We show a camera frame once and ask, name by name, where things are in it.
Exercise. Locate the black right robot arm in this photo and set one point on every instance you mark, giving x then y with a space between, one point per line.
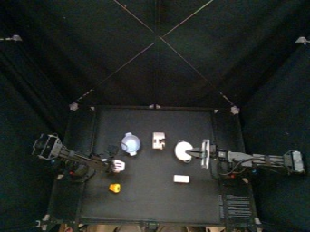
258 158

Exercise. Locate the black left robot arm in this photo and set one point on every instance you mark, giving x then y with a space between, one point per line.
67 154

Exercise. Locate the white bowl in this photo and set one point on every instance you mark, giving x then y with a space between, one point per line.
181 151

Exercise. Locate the orange salmon sushi toy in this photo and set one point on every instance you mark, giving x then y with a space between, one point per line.
115 188

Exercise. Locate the white rice block toy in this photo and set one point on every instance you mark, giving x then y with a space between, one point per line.
180 178

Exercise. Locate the white printed label sticker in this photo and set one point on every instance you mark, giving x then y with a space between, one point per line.
238 207

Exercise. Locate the grey frame corner bracket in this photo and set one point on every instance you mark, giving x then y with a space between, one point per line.
302 40
14 38
153 106
73 106
234 110

